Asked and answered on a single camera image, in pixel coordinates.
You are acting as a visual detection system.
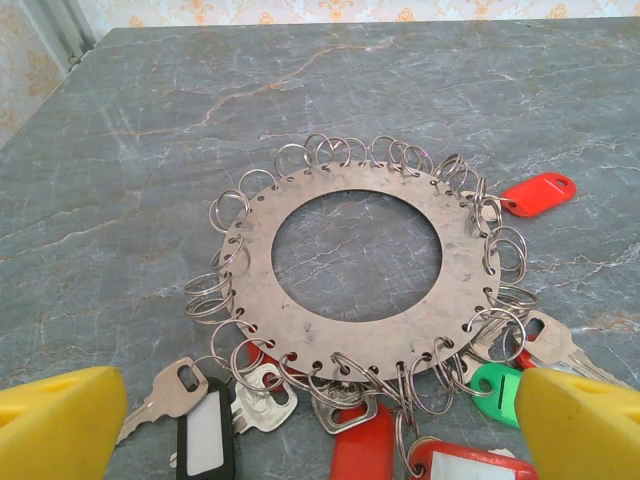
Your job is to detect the black key tag white label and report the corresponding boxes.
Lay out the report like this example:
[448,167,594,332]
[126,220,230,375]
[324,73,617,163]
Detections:
[174,377,237,480]

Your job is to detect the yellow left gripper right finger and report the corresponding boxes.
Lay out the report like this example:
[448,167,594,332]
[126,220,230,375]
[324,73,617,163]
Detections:
[514,367,640,480]

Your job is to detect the aluminium frame post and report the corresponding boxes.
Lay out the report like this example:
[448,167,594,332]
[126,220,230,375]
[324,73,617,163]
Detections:
[27,0,97,69]

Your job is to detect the round metal keyring plate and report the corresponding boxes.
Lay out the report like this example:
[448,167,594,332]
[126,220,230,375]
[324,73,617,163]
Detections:
[227,162,504,384]

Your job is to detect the green key tag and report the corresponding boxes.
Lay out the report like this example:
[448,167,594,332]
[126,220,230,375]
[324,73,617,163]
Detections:
[469,363,524,430]

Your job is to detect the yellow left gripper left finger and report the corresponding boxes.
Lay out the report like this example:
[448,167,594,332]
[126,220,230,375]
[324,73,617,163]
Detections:
[0,365,129,480]

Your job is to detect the silver key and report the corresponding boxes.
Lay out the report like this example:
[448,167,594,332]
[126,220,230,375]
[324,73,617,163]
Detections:
[457,322,516,384]
[227,363,299,434]
[310,382,379,435]
[115,357,210,446]
[509,309,631,391]

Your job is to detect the red key tag white label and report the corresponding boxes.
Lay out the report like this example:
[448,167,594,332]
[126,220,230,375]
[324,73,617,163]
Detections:
[407,437,540,480]

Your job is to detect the small silver split ring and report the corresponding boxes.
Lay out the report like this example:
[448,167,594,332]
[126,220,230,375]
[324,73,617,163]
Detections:
[237,168,279,201]
[208,191,250,235]
[182,272,233,302]
[482,225,528,275]
[273,143,312,175]

